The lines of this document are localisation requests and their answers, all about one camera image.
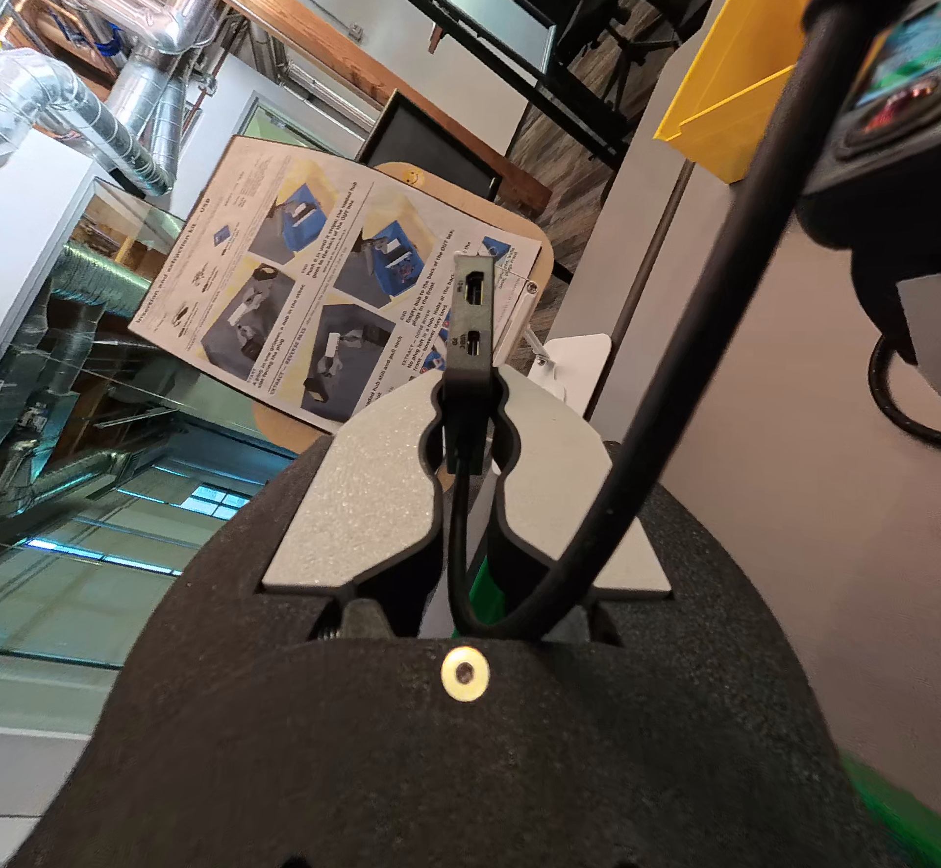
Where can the green plastic bin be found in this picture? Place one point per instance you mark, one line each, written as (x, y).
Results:
(897, 817)

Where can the printed instruction sheet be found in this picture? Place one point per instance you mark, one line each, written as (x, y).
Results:
(309, 280)

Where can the yellow plastic bin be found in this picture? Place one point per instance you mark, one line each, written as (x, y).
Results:
(743, 75)

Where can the white stand base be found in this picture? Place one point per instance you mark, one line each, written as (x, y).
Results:
(574, 369)

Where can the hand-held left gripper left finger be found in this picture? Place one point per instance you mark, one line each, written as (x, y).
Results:
(346, 516)

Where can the silver ventilation duct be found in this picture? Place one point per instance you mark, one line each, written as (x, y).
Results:
(88, 104)
(133, 1)

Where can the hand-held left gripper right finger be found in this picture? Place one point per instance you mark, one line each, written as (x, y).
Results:
(552, 479)

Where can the black square hub lead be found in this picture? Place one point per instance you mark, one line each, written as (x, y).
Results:
(706, 310)

